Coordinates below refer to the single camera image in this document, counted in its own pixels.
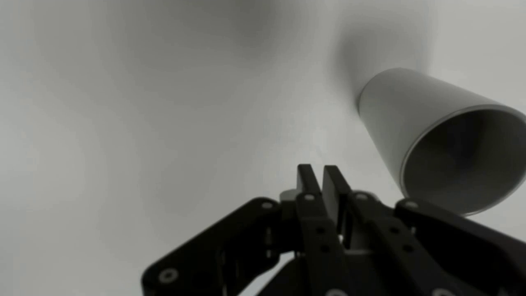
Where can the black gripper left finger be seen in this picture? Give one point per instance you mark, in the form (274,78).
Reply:
(223,259)

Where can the white mug with dark interior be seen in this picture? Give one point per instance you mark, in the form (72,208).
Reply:
(442,143)

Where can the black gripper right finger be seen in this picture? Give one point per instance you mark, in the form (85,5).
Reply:
(427,250)

